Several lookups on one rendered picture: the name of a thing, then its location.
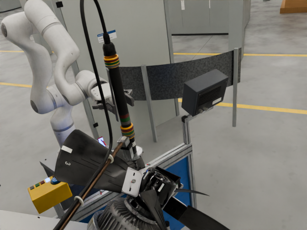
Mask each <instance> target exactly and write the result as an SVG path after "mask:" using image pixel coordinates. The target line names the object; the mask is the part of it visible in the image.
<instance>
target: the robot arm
mask: <svg viewBox="0 0 307 230"><path fill-rule="evenodd" d="M0 28H1V31H2V34H3V35H4V37H5V38H6V39H7V40H8V41H10V42H11V43H13V44H15V45H16V46H18V47H19V48H20V49H22V50H23V51H24V53H25V54H26V57H27V59H28V61H29V64H30V67H31V70H32V75H33V82H32V89H31V94H30V103H31V106H32V109H33V110H34V111H35V112H36V113H38V114H46V113H49V112H51V111H53V110H55V109H56V111H55V113H54V114H53V115H52V117H51V119H50V124H51V127H52V130H53V132H54V134H55V136H56V139H57V141H58V144H59V146H60V149H61V147H62V145H63V143H64V141H65V140H66V138H67V137H68V135H69V134H70V133H71V132H72V131H73V130H75V129H76V127H75V124H74V121H73V119H72V115H71V112H72V108H73V106H74V105H77V104H79V103H81V102H82V101H84V100H86V99H87V98H91V99H92V100H93V102H94V103H93V105H92V108H93V109H100V110H102V111H104V107H103V104H102V100H101V95H100V92H99V88H98V85H97V81H96V77H95V74H94V73H93V72H91V71H89V70H83V71H80V72H79V73H78V74H77V75H76V78H75V83H73V84H70V83H68V82H67V80H66V78H65V75H66V72H67V70H68V68H69V67H70V65H71V64H72V63H73V62H74V61H75V60H76V59H77V58H78V57H79V55H80V50H79V48H78V46H77V45H76V43H75V42H74V41H73V39H72V38H71V36H70V35H69V34H68V32H67V31H66V29H65V28H64V26H63V25H62V24H61V22H60V21H59V20H58V18H57V17H56V16H55V14H54V13H53V12H52V10H51V9H50V8H49V6H48V5H47V4H46V3H45V2H43V1H42V0H28V1H27V2H26V3H25V6H24V11H23V12H19V13H16V14H13V15H10V16H7V17H5V18H4V19H3V20H2V22H1V26H0ZM37 33H40V34H41V35H42V37H43V38H44V40H45V41H46V42H47V44H48V45H49V46H50V48H51V49H52V50H53V52H54V53H55V54H56V56H57V58H58V59H57V62H56V66H55V70H54V81H55V84H54V85H51V86H49V87H47V85H48V83H49V81H50V79H51V77H52V74H53V66H52V61H51V58H50V55H49V52H48V51H47V49H46V48H45V47H43V46H42V45H40V44H37V43H35V42H32V41H31V40H30V36H31V35H33V34H37ZM99 78H100V82H101V87H102V90H103V94H104V98H105V102H106V106H107V110H108V111H110V112H112V113H113V114H116V108H115V105H114V104H113V101H112V96H111V90H110V85H109V83H108V82H107V81H106V80H104V79H103V78H101V77H99ZM124 93H125V97H126V102H127V104H129V105H130V106H132V107H133V106H134V99H133V98H132V97H131V95H132V94H133V92H132V89H124ZM60 149H59V150H58V152H57V156H58V154H59V151H60Z"/></svg>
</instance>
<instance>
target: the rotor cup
mask: <svg viewBox="0 0 307 230"><path fill-rule="evenodd" d="M147 172H148V174H147V176H146V177H145V179H143V178H144V176H145V175H146V173H147ZM160 175H161V176H164V178H165V179H163V178H162V177H160ZM162 184H164V186H163V187H162V189H161V190H160V192H159V191H158V190H159V188H160V187H161V185H162ZM151 186H153V187H154V189H155V191H156V192H157V196H159V203H160V205H164V204H166V203H167V201H168V200H169V198H170V196H171V195H172V193H173V192H174V190H175V188H176V183H175V182H174V181H173V180H172V179H171V178H170V177H168V176H167V175H165V174H164V173H162V172H161V171H159V170H157V169H155V168H153V167H149V168H148V169H147V170H146V172H145V174H144V175H143V177H142V180H141V184H140V189H139V192H138V196H137V197H136V198H133V197H131V196H128V195H127V199H128V201H129V203H130V204H131V205H132V206H133V207H134V208H135V209H136V210H138V211H139V212H140V213H142V214H143V215H145V216H147V217H149V218H152V219H154V217H153V215H152V214H151V212H150V210H149V209H148V207H147V205H146V204H145V202H144V200H143V198H142V196H141V194H140V193H142V192H145V191H148V190H152V188H151Z"/></svg>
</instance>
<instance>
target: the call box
mask: <svg viewBox="0 0 307 230"><path fill-rule="evenodd" d="M52 178H53V177H52V176H51V177H49V179H50V181H48V182H46V180H44V182H45V183H44V184H42V185H41V183H40V182H39V184H40V186H38V187H36V186H35V185H34V189H32V190H30V187H29V188H28V189H27V190H28V192H29V194H30V197H31V200H32V202H33V204H34V206H35V208H36V209H37V211H38V213H39V214H41V213H42V212H44V211H46V210H48V209H50V208H51V207H53V206H55V205H57V204H59V203H61V202H63V201H64V200H66V199H68V198H70V197H71V196H72V193H71V190H70V188H69V185H68V183H65V182H61V181H59V182H58V183H53V182H52Z"/></svg>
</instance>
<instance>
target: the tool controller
mask: <svg viewBox="0 0 307 230"><path fill-rule="evenodd" d="M228 79H229V77H228V76H227V75H225V74H223V73H222V72H220V71H219V70H217V69H214V70H212V71H210V72H207V73H205V74H203V75H201V76H199V77H196V78H194V79H192V80H189V81H187V82H185V83H184V89H183V97H182V105H181V107H182V108H183V109H184V110H185V111H186V112H188V113H189V114H190V115H192V117H193V116H195V115H197V114H199V113H202V112H203V111H207V110H208V109H209V108H211V107H213V106H215V105H217V104H218V103H220V102H222V101H223V98H224V95H225V91H226V87H227V83H228Z"/></svg>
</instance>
